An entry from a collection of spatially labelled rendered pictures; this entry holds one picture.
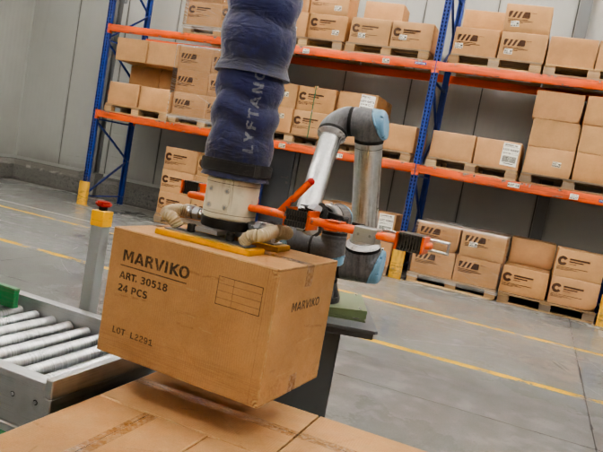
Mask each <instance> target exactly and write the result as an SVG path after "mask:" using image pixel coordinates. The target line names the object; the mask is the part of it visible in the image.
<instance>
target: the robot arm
mask: <svg viewBox="0 0 603 452"><path fill-rule="evenodd" d="M317 134H318V137H319V140H318V143H317V146H316V149H315V152H314V154H313V157H312V160H311V163H310V167H309V170H308V173H307V176H306V179H305V181H304V183H305V182H306V181H307V180H308V179H309V178H314V180H315V183H314V185H312V186H311V187H310V188H309V189H308V190H307V191H306V192H305V193H304V194H303V195H302V196H301V197H300V198H299V200H298V203H297V205H296V206H298V209H299V208H301V209H305V210H310V211H320V215H319V218H321V219H333V220H338V221H342V222H346V224H351V225H352V222H357V223H360V224H364V225H365V226H369V227H373V228H377V229H378V217H379V202H380V175H381V162H382V148H383V144H384V141H385V140H387V139H388V137H389V117H388V114H387V112H386V111H385V110H383V109H368V108H358V107H343V108H341V109H337V110H335V111H333V112H332V113H330V114H329V115H328V116H326V117H325V118H324V119H323V120H322V122H321V123H320V125H319V128H318V132H317ZM347 136H353V137H354V143H355V145H354V181H353V199H352V211H351V210H350V209H349V208H348V207H347V206H346V205H344V204H333V203H332V202H330V204H324V203H322V200H323V197H324V195H325V192H326V188H327V185H328V181H329V178H330V174H331V171H332V169H333V166H334V163H335V159H336V155H337V152H338V149H339V145H340V144H342V143H344V142H345V139H346V138H347ZM289 227H290V228H292V229H293V236H292V238H291V239H287V240H279V242H282V243H283V244H285V245H289V246H290V249H293V250H297V251H301V252H304V253H308V254H312V255H315V256H322V257H325V258H329V259H334V260H337V267H336V276H335V281H334V286H333V291H332V296H331V301H330V304H336V303H338V302H339V300H340V295H339V291H338V288H337V278H338V279H343V280H348V281H354V282H359V283H371V284H376V283H378V282H379V281H380V278H381V276H382V273H383V270H384V266H385V262H386V251H384V250H380V247H381V244H378V245H370V244H366V243H362V242H358V241H354V240H352V237H353V234H351V236H350V239H349V240H346V239H347V233H346V232H334V231H331V230H323V228H322V227H319V226H318V228H317V230H305V228H304V229H300V228H295V227H292V226H289ZM321 232H322V233H321ZM320 233H321V236H319V234H320Z"/></svg>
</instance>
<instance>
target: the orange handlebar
mask: <svg viewBox="0 0 603 452"><path fill-rule="evenodd" d="M205 190H206V187H205ZM188 197H189V198H193V199H196V200H201V201H204V200H205V191H204V193H200V192H196V191H189V192H188ZM248 210H249V211H250V212H253V213H261V214H265V215H270V216H274V217H278V218H282V219H283V218H284V212H283V211H278V210H277V209H275V208H271V207H267V206H263V205H259V204H257V205H253V204H250V205H249V207H248ZM310 225H314V226H319V227H322V228H323V230H331V231H334V232H346V233H351V234H353V233H354V225H351V224H346V222H342V221H338V220H333V219H321V218H311V219H310ZM395 236H396V234H392V233H387V232H384V231H382V232H377V234H376V235H375V237H376V239H379V240H383V241H387V242H391V243H394V240H395ZM431 249H433V243H432V242H426V243H425V245H424V250H431Z"/></svg>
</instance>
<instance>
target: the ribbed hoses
mask: <svg viewBox="0 0 603 452"><path fill-rule="evenodd" d="M188 205H192V206H195V207H199V206H196V205H193V204H168V205H166V206H164V207H163V208H162V209H161V212H160V215H161V217H162V218H163V219H164V220H165V221H166V222H168V223H169V224H170V226H171V227H172V228H174V229H176V228H178V227H180V226H182V225H183V224H184V223H183V222H182V221H181V219H180V216H181V217H182V216H184V217H186V216H187V217H188V215H187V210H189V207H188ZM199 208H201V207H199ZM264 227H265V226H264ZM292 236H293V229H292V228H290V227H289V226H283V225H281V224H280V225H279V224H277V225H276V224H275V225H274V224H269V223H268V225H267V224H266V227H265V228H262V229H254V230H253V229H251V230H247V231H246V232H244V233H243V234H241V236H240V237H239V238H238V241H239V243H240V244H241V245H243V246H250V245H251V244H252V243H254V242H255V243H256V242H265V241H268V240H271V239H275V242H274V243H277V242H279V240H287V239H291V238H292Z"/></svg>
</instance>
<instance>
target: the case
mask: <svg viewBox="0 0 603 452"><path fill-rule="evenodd" d="M157 227H171V226H170V225H144V226H115V229H114V235H113V241H112V247H111V253H110V260H109V271H108V278H107V283H106V290H105V296H104V302H103V309H102V314H101V321H100V332H99V339H98V344H97V349H99V350H101V351H104V352H107V353H110V354H112V355H115V356H118V357H119V358H122V359H125V360H127V361H132V362H133V363H136V364H139V365H141V366H144V367H146V368H148V369H153V370H155V371H158V372H161V373H162V374H165V375H168V376H170V377H173V378H176V379H179V380H181V381H184V382H187V383H189V384H191V385H194V386H196V387H201V388H203V389H205V390H208V391H210V392H213V393H216V394H217V395H220V396H224V397H227V398H229V399H231V400H234V401H236V402H239V403H242V404H245V405H248V406H250V407H253V408H256V409H258V408H259V407H261V406H263V405H264V404H267V403H269V402H271V401H273V400H275V399H276V398H278V397H279V396H282V395H284V394H286V393H288V392H290V391H292V390H294V389H295V388H296V387H299V386H301V385H303V384H305V383H307V382H309V381H310V380H312V379H314V378H316V377H317V374H318V369H319V360H320V355H321V350H322V345H323V340H324V335H325V330H326V325H327V320H328V311H329V306H330V301H331V296H332V291H333V286H334V281H335V276H336V267H337V260H334V259H329V258H325V257H322V256H315V255H312V254H308V253H304V252H301V251H297V250H293V249H290V250H289V251H285V252H278V253H276V252H273V251H269V250H265V252H264V255H259V256H244V255H240V254H236V253H232V252H229V251H225V250H221V249H218V248H211V247H208V246H204V245H200V244H197V243H193V242H189V241H185V240H182V239H175V238H172V237H168V236H164V235H161V234H157V233H155V228H157Z"/></svg>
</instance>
